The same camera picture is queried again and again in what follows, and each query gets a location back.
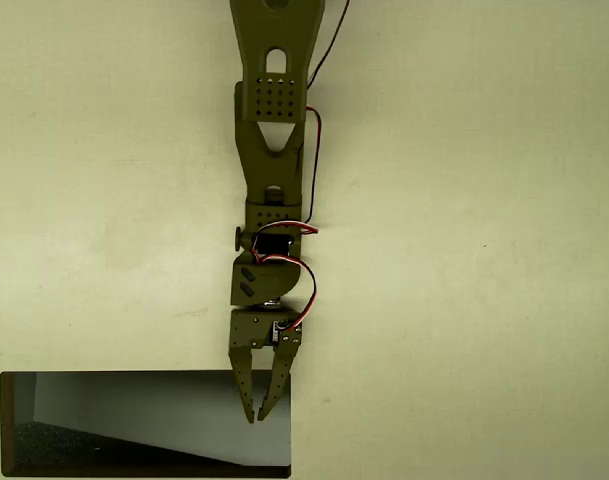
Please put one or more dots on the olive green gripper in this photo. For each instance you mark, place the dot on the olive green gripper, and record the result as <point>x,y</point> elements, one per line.
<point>249,332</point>

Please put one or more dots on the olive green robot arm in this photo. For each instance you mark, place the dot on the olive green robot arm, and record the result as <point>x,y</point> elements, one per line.
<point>271,160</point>

